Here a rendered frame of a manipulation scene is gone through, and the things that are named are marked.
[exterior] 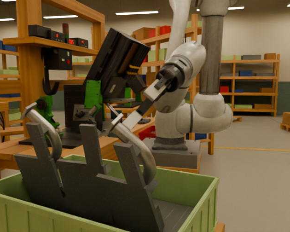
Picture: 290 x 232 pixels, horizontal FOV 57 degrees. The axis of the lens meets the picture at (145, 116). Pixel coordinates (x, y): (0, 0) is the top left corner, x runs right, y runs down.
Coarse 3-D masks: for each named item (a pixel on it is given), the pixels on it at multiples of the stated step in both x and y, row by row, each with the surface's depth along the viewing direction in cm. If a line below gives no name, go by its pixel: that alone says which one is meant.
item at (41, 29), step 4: (36, 24) 173; (28, 28) 175; (32, 28) 174; (36, 28) 173; (40, 28) 176; (44, 28) 180; (48, 28) 184; (28, 32) 175; (32, 32) 174; (36, 32) 173; (40, 32) 176; (44, 32) 180; (36, 36) 178; (40, 36) 178; (44, 36) 180
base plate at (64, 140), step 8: (112, 120) 252; (64, 128) 209; (104, 128) 209; (64, 136) 179; (72, 136) 179; (80, 136) 179; (24, 144) 164; (32, 144) 162; (48, 144) 158; (64, 144) 157; (72, 144) 157; (80, 144) 157
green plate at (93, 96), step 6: (90, 84) 196; (96, 84) 194; (90, 90) 195; (96, 90) 194; (90, 96) 195; (96, 96) 193; (84, 102) 195; (90, 102) 194; (96, 102) 192; (84, 108) 195; (90, 108) 193
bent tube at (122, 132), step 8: (112, 128) 60; (120, 128) 60; (120, 136) 60; (128, 136) 60; (136, 136) 61; (136, 144) 59; (144, 144) 60; (144, 152) 60; (144, 160) 60; (152, 160) 61; (144, 168) 62; (152, 168) 61; (144, 176) 64; (152, 176) 63
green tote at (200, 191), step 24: (120, 168) 102; (0, 192) 84; (24, 192) 92; (168, 192) 94; (192, 192) 90; (216, 192) 85; (0, 216) 74; (24, 216) 69; (48, 216) 64; (72, 216) 61; (192, 216) 61
